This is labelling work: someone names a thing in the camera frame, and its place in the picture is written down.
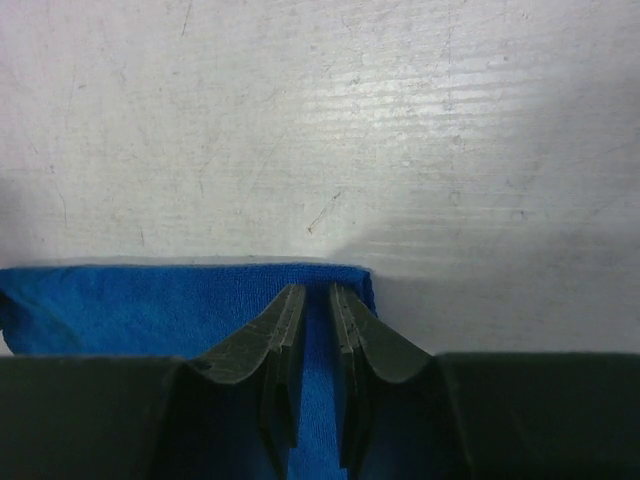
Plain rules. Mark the blue towel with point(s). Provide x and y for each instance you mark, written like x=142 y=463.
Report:
x=182 y=311

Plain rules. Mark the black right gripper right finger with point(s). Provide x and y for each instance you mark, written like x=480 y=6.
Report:
x=378 y=397

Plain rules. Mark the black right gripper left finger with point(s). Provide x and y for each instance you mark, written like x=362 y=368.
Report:
x=257 y=375

